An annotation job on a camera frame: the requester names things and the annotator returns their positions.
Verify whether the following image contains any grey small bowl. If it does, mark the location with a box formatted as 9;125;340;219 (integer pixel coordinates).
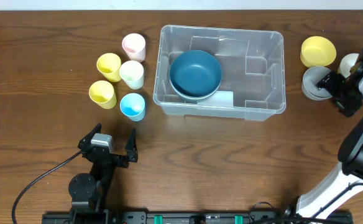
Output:
301;66;332;101

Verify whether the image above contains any light blue plastic cup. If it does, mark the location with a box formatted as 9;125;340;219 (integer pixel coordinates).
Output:
120;93;145;122

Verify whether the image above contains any yellow cup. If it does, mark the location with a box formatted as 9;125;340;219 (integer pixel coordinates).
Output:
89;80;117;110
96;53;121;82

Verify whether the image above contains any cream white plastic cup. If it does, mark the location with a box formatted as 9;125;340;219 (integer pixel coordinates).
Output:
119;60;144;90

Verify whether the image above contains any clear plastic storage container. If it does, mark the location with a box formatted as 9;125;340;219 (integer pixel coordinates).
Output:
153;25;287;121

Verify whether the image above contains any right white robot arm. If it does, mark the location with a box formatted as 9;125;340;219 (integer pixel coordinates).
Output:
295;49;363;223

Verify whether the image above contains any pink plastic cup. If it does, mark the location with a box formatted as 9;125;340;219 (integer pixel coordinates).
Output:
122;33;146;62

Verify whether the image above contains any dark blue large bowl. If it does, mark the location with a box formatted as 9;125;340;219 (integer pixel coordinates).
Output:
172;85;219;101

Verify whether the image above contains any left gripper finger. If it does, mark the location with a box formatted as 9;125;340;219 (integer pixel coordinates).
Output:
78;123;102;151
125;129;138;162

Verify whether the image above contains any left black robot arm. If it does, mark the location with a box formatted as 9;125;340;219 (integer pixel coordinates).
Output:
68;123;138;223

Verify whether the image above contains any yellow cup upper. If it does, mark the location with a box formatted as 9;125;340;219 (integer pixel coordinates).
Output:
96;53;121;82

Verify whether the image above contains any yellow small bowl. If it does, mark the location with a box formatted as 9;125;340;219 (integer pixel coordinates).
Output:
300;36;336;67

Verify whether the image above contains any white small bowl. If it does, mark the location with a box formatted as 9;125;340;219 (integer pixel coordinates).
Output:
338;53;359;78

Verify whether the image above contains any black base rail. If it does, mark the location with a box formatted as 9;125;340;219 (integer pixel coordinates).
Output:
41;208;355;224

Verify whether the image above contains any yellow cup lower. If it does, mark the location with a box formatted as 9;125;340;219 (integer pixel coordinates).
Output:
89;80;117;110

